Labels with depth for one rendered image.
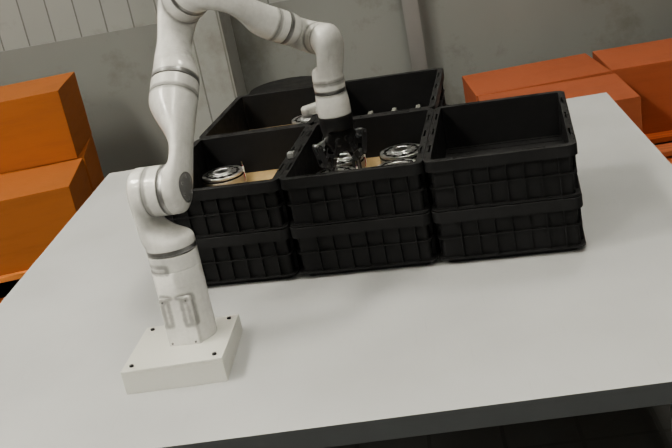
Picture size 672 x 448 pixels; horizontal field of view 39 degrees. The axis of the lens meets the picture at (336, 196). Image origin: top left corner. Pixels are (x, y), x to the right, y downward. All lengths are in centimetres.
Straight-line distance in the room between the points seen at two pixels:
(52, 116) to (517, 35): 227
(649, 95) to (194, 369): 297
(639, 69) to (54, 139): 258
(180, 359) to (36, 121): 277
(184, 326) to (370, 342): 34
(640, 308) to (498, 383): 32
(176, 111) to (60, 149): 267
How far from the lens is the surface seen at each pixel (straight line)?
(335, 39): 201
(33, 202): 403
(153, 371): 171
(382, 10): 476
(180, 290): 172
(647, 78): 426
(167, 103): 174
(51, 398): 183
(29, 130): 438
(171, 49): 183
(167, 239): 170
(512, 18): 481
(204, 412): 163
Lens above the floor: 152
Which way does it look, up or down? 20 degrees down
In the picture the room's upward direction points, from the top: 11 degrees counter-clockwise
